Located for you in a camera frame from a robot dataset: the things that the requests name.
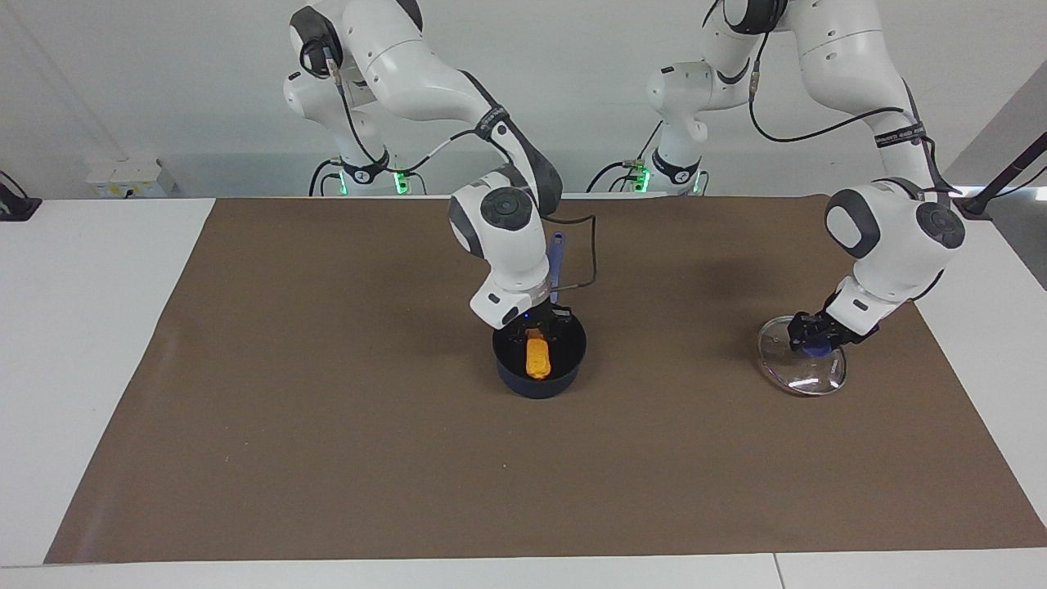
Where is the black left base cable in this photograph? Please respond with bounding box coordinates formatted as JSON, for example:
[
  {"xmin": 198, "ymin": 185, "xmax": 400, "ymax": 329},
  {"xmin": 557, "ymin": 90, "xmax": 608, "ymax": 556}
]
[{"xmin": 585, "ymin": 123, "xmax": 660, "ymax": 196}]

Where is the black stand foot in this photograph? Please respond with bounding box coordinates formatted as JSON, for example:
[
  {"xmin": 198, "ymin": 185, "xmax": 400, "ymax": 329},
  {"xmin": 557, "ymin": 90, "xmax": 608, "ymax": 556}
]
[{"xmin": 0, "ymin": 169, "xmax": 43, "ymax": 223}]

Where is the dark pot with purple handle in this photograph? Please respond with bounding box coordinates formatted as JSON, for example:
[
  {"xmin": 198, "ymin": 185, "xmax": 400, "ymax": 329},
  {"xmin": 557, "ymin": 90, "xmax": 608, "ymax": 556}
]
[{"xmin": 492, "ymin": 232, "xmax": 588, "ymax": 400}]

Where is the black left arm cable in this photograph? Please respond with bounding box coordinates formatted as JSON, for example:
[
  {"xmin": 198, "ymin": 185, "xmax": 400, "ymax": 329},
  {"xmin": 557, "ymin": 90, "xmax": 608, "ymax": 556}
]
[{"xmin": 748, "ymin": 33, "xmax": 955, "ymax": 197}]

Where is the brown table mat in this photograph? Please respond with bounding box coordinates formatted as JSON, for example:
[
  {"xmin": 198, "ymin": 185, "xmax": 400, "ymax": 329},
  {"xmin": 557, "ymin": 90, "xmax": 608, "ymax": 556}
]
[{"xmin": 45, "ymin": 195, "xmax": 1047, "ymax": 565}]

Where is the black stand pole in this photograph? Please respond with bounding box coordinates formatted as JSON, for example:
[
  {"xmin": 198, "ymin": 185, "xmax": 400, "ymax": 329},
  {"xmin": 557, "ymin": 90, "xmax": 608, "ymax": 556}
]
[{"xmin": 953, "ymin": 135, "xmax": 1047, "ymax": 218}]

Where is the glass lid with purple knob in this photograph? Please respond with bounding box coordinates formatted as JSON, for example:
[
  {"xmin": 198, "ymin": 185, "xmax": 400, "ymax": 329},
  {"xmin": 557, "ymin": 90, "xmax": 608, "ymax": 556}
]
[{"xmin": 758, "ymin": 315, "xmax": 847, "ymax": 398}]

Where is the black velcro strap left wrist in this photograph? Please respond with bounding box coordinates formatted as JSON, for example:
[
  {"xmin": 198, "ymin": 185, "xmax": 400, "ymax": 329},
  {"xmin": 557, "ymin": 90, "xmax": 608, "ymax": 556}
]
[{"xmin": 873, "ymin": 122, "xmax": 926, "ymax": 150}]

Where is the orange toy corn cob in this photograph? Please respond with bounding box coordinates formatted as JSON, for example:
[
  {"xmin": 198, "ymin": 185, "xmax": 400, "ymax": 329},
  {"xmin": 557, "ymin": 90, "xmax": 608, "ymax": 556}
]
[{"xmin": 524, "ymin": 327, "xmax": 554, "ymax": 381}]

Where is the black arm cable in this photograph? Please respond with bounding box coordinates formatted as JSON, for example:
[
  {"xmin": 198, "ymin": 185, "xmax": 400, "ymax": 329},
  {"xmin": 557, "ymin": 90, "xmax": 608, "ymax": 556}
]
[
  {"xmin": 299, "ymin": 37, "xmax": 599, "ymax": 289},
  {"xmin": 748, "ymin": 33, "xmax": 955, "ymax": 197}
]

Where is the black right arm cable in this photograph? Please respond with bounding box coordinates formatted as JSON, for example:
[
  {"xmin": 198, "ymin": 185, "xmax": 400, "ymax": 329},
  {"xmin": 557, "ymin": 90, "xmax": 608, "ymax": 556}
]
[{"xmin": 299, "ymin": 37, "xmax": 599, "ymax": 289}]

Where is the white box on table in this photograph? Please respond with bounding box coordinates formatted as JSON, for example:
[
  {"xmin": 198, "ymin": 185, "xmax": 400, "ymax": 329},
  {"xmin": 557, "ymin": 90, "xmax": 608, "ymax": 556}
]
[{"xmin": 86, "ymin": 159, "xmax": 177, "ymax": 200}]

